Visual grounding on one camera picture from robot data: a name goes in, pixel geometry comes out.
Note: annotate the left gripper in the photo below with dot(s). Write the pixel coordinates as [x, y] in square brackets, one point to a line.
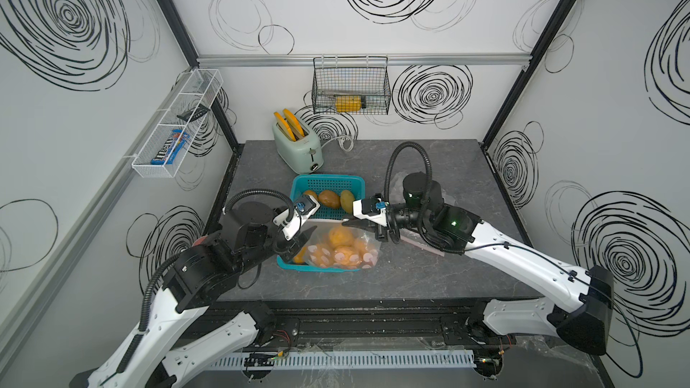
[297, 242]

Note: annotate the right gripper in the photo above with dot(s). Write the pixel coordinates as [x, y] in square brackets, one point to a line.
[380, 231]

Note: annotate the clear zipper bag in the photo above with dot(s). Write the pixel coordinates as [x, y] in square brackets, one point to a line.
[318, 252]

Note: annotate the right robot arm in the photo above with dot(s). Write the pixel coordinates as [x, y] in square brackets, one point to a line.
[576, 304]

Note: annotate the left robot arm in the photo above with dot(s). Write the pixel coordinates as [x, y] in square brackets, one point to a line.
[189, 283]

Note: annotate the greenish potato top right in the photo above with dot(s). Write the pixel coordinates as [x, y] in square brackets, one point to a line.
[347, 199]

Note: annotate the teal plastic basket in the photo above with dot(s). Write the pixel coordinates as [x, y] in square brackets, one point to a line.
[324, 216]

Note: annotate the mint green toaster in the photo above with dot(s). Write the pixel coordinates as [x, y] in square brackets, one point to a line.
[303, 156]

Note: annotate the left toast slice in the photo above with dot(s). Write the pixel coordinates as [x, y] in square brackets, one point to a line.
[284, 127]

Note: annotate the toast slice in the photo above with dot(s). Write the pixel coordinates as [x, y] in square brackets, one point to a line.
[294, 124]
[284, 127]

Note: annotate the right toast slice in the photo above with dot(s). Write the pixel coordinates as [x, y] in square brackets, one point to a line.
[294, 124]

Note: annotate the yellow bottle in basket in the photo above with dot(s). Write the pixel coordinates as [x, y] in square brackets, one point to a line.
[350, 103]

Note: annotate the blue candy packet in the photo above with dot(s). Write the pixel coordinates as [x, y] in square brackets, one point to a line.
[176, 140]

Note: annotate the black remote control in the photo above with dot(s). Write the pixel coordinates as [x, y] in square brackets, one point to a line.
[193, 114]

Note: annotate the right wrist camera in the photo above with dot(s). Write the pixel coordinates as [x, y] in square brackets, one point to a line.
[373, 209]

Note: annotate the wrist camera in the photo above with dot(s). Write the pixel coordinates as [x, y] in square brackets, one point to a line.
[303, 208]
[373, 209]

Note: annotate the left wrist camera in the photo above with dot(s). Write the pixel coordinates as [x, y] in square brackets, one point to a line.
[303, 208]

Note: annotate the white slotted cable duct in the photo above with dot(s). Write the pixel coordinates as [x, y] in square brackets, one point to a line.
[347, 360]

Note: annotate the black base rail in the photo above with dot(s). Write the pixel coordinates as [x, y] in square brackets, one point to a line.
[451, 320]

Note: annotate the black wire wall basket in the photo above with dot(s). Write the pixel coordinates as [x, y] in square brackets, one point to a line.
[370, 81]

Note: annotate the white wire wall shelf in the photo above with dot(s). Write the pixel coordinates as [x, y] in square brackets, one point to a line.
[195, 86]

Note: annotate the aluminium wall rail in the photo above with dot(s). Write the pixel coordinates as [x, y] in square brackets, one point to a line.
[406, 59]

